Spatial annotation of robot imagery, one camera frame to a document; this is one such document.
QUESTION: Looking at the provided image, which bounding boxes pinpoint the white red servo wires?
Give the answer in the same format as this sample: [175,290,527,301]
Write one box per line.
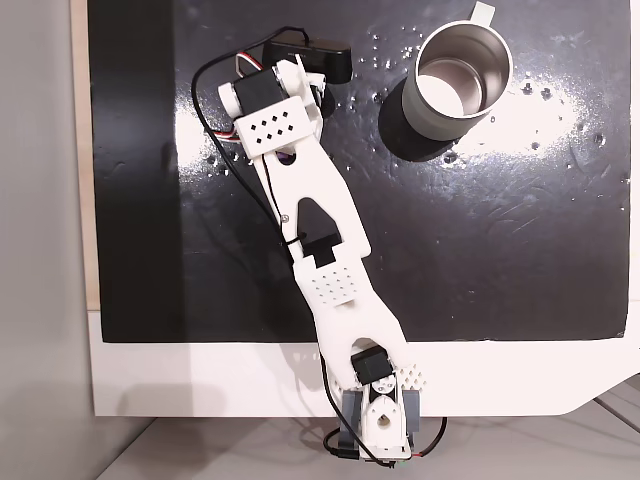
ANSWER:
[208,49,266,147]

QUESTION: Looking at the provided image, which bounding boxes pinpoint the grey table clamp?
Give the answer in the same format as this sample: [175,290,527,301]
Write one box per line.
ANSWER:
[338,389,424,454]

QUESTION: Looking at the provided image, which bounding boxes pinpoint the black camera cable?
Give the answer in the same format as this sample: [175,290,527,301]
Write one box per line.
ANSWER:
[191,27,309,261]

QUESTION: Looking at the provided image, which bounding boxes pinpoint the pale green steel mug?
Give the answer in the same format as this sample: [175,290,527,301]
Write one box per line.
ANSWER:
[378,1,515,164]

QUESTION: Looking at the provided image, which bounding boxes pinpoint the black oval camera box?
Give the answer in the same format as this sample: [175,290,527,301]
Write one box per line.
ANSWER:
[262,38,354,85]

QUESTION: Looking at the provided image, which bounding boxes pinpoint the black table mat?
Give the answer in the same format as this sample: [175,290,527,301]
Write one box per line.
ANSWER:
[87,0,632,345]

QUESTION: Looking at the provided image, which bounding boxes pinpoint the black power cable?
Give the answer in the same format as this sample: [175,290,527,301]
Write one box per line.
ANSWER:
[321,362,362,459]

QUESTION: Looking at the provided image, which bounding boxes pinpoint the thin red black wire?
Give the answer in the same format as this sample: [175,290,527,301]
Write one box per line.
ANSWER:
[412,417,449,459]

